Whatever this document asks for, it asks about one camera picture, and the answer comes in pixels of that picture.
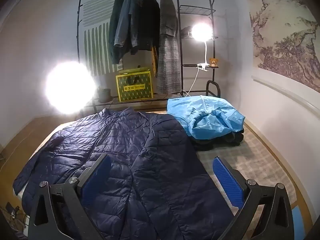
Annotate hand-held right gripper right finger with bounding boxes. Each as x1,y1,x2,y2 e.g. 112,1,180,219
212,156,295,240

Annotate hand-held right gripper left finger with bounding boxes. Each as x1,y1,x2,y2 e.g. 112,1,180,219
28,153,112,240

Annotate navy puffer jacket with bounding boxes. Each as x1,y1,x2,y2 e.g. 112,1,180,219
13,107,237,240

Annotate pile of dark clothes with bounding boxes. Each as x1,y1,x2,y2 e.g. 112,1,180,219
189,127,244,152

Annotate black metal clothes rack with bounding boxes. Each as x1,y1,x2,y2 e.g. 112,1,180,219
75,0,227,113

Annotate blue mat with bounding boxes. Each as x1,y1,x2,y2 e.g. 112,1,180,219
291,205,304,240

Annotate light blue jacket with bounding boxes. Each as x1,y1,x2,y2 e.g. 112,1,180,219
167,95,246,138

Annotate small potted plant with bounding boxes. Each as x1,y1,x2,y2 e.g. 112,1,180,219
97,86,112,100

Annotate bright round studio light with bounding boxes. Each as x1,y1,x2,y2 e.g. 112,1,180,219
46,61,97,114

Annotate yellow green patterned bag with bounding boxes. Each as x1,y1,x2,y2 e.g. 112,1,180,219
115,66,154,102

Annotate brown hanging garment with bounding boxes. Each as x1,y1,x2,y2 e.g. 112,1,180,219
151,45,159,78

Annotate grey plaid hanging coat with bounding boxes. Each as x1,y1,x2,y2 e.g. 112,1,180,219
156,0,180,94

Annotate white clip lamp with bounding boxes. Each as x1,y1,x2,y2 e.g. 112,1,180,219
191,23,213,72

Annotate blue denim hanging jacket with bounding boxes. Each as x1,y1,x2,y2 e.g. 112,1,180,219
114,0,144,55

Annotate black hanging jacket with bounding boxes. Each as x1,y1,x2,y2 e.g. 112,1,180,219
136,0,160,52

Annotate black cables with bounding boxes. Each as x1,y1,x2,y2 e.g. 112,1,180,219
0,201,27,228

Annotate black metal bed rail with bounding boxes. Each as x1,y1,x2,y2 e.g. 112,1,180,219
205,80,222,97

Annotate white lamp cable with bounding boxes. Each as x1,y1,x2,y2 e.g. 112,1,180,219
184,66,200,98

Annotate white wall ledge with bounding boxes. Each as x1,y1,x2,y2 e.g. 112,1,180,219
251,75,320,120

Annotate green striped wall hanging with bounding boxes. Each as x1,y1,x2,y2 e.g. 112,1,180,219
82,0,124,77

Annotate landscape wall painting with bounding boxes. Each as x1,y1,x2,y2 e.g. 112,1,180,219
244,0,320,93

